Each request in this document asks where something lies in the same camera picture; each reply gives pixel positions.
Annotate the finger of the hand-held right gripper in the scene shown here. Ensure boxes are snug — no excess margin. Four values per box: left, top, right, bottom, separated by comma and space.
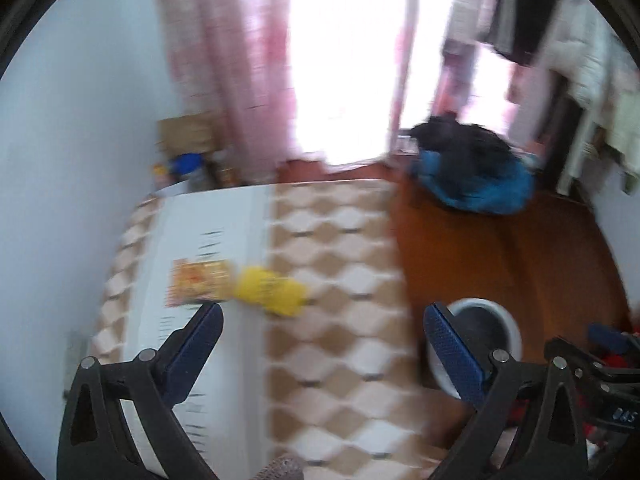
586, 323, 640, 357
544, 337, 640, 380

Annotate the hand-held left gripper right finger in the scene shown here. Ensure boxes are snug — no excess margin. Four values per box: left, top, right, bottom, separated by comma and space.
423, 301, 589, 480

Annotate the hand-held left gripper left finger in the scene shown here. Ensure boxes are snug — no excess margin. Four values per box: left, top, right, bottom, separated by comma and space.
56, 301, 225, 480

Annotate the white round trash bin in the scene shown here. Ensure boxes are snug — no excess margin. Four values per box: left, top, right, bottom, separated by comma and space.
426, 298, 523, 401

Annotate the orange snack packet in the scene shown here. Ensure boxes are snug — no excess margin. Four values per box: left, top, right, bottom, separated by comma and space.
167, 258, 236, 307

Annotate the grey fuzzy cloth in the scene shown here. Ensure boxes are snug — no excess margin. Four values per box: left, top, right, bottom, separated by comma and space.
252, 452, 306, 480

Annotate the blue and black clothes pile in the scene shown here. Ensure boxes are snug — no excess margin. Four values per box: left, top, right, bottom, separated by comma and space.
410, 150, 536, 216

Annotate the cardboard box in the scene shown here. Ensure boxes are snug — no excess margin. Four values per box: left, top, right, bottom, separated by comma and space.
157, 115, 226, 157

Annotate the pink fleece robe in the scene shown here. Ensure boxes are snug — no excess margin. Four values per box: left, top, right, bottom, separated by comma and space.
507, 57, 558, 148

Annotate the thick pink floral curtain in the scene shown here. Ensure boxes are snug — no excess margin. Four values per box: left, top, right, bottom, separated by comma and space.
152, 0, 301, 186

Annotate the white puffer jacket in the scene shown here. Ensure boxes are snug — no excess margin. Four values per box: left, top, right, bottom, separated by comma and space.
535, 0, 627, 111

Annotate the black white-striped hanging garment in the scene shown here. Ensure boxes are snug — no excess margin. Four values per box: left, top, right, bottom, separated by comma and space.
487, 0, 563, 67

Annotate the white printed hanging bag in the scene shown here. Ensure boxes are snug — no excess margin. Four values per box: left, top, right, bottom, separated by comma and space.
445, 0, 497, 56

